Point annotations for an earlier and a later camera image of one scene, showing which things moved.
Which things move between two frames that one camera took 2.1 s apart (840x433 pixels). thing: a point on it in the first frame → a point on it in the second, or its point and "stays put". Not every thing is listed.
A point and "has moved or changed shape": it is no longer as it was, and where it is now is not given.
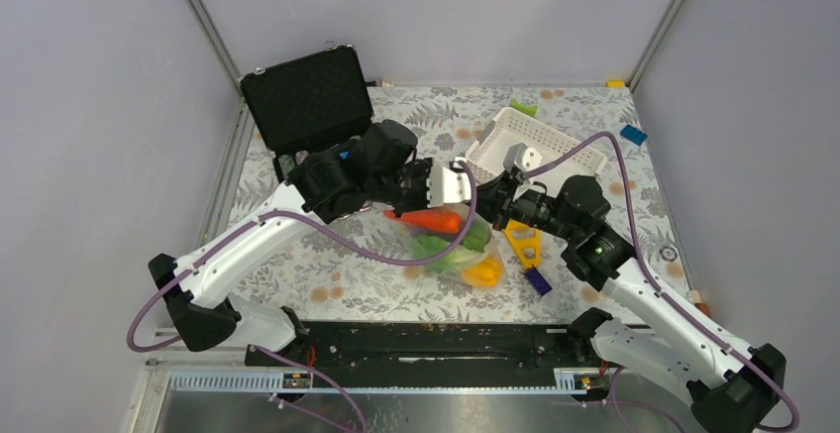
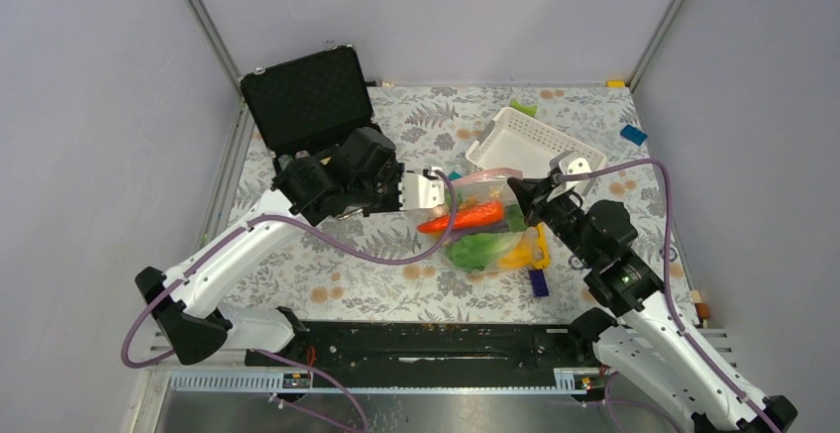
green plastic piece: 532,110 stays put
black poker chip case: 308,105 stays put
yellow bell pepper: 485,273 → 523,256
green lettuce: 427,247 → 478,251
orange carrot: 435,221 has moved or changed shape
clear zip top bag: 425,232 has moved or changed shape
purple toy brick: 538,280 stays put
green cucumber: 477,236 has moved or changed shape
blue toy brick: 634,134 stays put
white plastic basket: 534,150 stays put
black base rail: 421,347 stays put
